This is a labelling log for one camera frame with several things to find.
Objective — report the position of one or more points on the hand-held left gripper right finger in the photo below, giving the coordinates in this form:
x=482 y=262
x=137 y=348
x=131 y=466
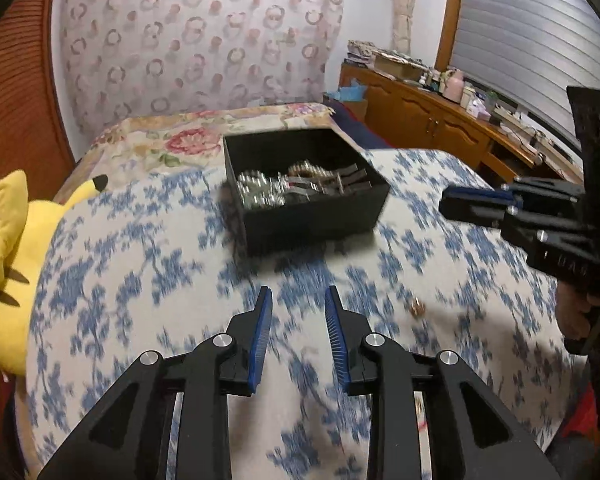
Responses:
x=336 y=340

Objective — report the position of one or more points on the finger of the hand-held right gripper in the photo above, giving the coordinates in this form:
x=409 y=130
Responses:
x=545 y=230
x=475 y=205

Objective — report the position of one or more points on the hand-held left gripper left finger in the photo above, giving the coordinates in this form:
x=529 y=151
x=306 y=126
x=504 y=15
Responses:
x=260 y=340

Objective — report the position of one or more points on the black box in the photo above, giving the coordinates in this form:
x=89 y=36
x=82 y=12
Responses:
x=310 y=225

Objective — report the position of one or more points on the pile of metal clips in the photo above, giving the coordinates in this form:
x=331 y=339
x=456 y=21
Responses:
x=340 y=180

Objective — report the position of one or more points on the person's right hand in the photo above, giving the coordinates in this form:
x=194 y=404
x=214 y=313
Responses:
x=572 y=310

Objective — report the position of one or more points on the pink tissue box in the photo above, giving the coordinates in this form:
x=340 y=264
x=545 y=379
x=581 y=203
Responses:
x=478 y=109

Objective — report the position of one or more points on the wooden sideboard cabinet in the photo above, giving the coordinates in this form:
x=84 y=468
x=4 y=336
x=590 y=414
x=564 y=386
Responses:
x=430 y=115

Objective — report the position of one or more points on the pink thermos jug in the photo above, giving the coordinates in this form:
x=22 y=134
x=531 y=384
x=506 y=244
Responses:
x=455 y=85

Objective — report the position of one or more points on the blue floral tablecloth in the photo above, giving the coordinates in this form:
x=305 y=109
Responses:
x=154 y=270

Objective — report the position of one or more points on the dark blue blanket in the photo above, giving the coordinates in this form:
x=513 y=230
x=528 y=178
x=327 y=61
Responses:
x=365 y=132

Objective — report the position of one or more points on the grey window blind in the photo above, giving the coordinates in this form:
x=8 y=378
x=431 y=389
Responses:
x=530 y=35

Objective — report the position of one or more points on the cardboard box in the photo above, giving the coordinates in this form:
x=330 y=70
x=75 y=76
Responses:
x=400 y=67

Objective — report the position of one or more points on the blue plastic bag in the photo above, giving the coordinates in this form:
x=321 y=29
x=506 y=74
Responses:
x=350 y=92

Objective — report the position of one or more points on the stack of papers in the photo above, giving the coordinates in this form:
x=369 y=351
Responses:
x=362 y=52

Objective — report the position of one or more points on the cream tied curtain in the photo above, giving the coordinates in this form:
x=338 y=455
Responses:
x=402 y=5

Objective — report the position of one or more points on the yellow plush toy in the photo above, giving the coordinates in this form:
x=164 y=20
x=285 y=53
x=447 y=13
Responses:
x=24 y=250

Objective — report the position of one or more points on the circle patterned curtain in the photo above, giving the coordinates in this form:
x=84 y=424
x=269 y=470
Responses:
x=194 y=45

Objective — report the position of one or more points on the brown slatted wardrobe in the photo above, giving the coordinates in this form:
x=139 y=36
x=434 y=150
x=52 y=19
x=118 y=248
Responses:
x=19 y=85

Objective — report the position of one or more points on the wooden window frame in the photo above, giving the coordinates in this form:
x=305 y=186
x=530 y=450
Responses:
x=450 y=15

